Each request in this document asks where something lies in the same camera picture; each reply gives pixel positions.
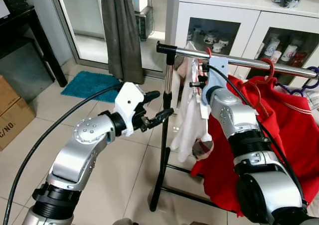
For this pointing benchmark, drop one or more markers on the teal floor mat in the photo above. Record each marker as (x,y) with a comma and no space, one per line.
(84,85)

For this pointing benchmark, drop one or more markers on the black side table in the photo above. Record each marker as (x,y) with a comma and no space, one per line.
(20,18)

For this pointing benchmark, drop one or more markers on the red sweatshirt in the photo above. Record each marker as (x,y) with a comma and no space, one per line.
(289,135)

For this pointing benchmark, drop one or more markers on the white glass-door cabinet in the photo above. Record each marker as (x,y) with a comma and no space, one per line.
(219,11)

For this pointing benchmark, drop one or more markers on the black and chrome garment rack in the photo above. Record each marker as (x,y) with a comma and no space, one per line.
(244,61)

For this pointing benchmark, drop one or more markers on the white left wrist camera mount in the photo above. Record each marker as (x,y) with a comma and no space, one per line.
(127,103)

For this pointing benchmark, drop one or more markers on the grey curtain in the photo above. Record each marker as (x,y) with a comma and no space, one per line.
(122,36)

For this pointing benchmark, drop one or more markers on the printed cardboard box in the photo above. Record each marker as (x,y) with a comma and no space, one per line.
(17,125)

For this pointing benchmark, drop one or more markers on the tall white cup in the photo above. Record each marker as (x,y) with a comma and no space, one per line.
(290,53)

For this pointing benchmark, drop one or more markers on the red mug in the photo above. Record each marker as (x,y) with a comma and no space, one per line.
(300,59)

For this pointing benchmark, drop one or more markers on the plaid cloth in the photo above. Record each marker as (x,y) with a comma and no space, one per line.
(313,100)

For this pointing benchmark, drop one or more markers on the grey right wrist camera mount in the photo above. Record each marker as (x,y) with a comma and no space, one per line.
(218,68)

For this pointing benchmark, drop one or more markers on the white ceramic mug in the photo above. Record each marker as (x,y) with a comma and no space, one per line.
(222,48)
(212,38)

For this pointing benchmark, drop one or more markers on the black bundled object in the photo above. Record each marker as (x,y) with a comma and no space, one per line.
(286,0)

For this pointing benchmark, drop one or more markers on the white shirt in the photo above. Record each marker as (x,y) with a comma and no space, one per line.
(192,125)

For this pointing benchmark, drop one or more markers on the purple hanger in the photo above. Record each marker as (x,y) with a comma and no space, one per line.
(289,90)

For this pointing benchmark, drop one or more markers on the dark red hanger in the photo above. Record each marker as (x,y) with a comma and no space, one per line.
(273,68)

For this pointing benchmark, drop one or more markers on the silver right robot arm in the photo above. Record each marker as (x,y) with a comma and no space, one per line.
(234,115)

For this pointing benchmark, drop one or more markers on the plain cardboard box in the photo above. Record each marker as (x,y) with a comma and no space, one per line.
(6,93)

